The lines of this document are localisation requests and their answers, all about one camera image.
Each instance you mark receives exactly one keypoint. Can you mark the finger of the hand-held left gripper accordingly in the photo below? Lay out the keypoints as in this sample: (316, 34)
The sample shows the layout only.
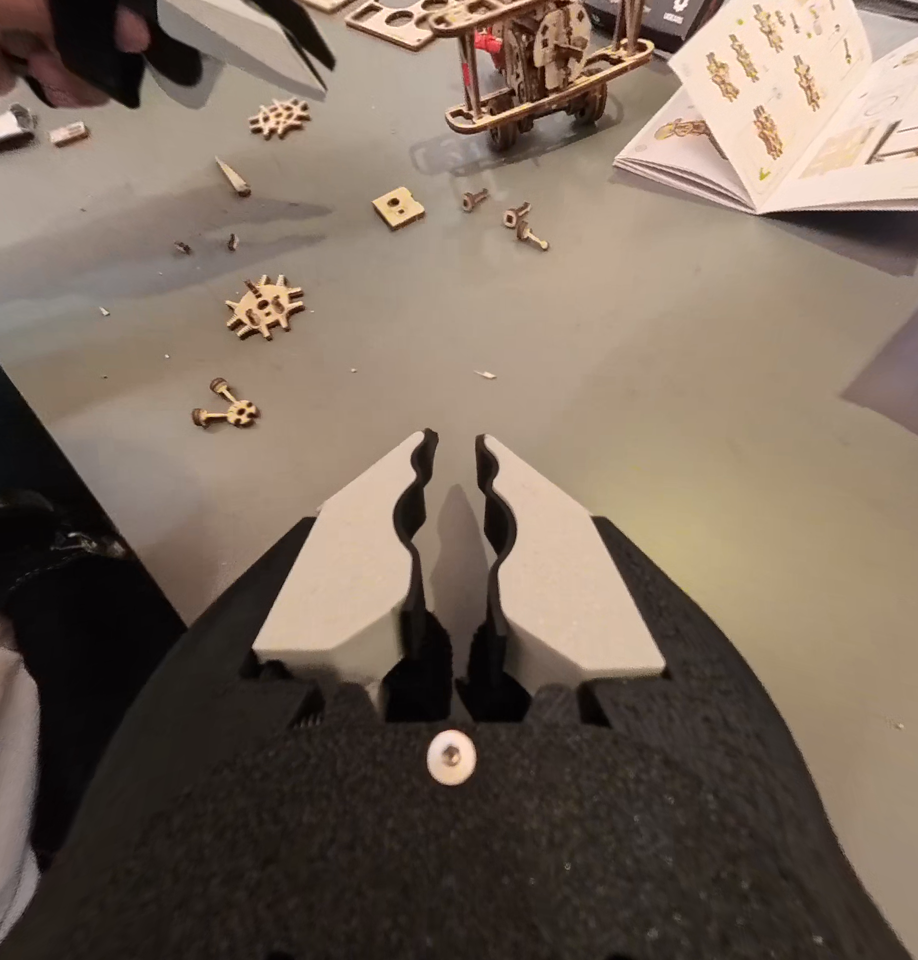
(249, 37)

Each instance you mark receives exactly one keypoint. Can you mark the small wooden pin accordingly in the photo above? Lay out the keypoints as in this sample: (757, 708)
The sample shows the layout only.
(475, 199)
(532, 238)
(225, 391)
(208, 418)
(516, 214)

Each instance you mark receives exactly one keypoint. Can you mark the wooden gear disc with pegs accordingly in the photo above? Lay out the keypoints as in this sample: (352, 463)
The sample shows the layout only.
(264, 309)

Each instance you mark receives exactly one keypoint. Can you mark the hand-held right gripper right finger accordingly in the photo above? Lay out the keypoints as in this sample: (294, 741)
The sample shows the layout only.
(571, 592)

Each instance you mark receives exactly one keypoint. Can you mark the wooden lattice gear piece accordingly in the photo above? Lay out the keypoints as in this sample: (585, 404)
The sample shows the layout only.
(280, 118)

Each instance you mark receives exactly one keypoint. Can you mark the person's white clothing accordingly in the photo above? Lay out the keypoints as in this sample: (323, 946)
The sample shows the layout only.
(5, 750)

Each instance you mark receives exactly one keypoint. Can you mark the wooden model biplane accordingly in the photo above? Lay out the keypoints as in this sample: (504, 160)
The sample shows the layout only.
(541, 67)

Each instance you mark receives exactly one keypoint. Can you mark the black cardboard box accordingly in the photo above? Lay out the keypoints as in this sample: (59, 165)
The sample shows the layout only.
(653, 15)

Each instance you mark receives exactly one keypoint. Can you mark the grey desk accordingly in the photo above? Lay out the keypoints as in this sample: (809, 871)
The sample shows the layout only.
(653, 375)

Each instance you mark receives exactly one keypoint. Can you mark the white and metal tool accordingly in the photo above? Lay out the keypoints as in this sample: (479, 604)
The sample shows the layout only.
(5, 127)

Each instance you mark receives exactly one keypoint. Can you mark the open instruction booklet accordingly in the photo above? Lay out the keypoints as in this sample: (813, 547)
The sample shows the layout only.
(803, 127)

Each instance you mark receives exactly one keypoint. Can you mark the person's black clothing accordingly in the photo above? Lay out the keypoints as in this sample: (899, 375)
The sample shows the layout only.
(69, 637)

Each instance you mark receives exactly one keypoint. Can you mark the person's left hand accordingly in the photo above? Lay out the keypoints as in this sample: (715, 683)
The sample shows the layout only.
(16, 56)

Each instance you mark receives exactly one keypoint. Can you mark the small wooden block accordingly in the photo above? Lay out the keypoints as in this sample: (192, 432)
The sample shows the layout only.
(69, 133)

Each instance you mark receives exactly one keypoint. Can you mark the pointed wooden stick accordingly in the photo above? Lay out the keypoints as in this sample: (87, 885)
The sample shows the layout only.
(232, 177)

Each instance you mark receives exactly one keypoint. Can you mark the wooden sheet with cutouts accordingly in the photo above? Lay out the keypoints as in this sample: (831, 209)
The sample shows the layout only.
(399, 21)

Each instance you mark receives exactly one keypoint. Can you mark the square wooden plate with holes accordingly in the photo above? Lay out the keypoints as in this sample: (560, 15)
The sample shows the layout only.
(399, 208)

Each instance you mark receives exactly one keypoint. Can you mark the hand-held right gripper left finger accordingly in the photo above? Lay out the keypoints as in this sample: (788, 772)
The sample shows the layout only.
(339, 585)

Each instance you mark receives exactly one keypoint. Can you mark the small round wooden hub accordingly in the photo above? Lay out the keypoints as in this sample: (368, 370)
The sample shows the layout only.
(243, 412)

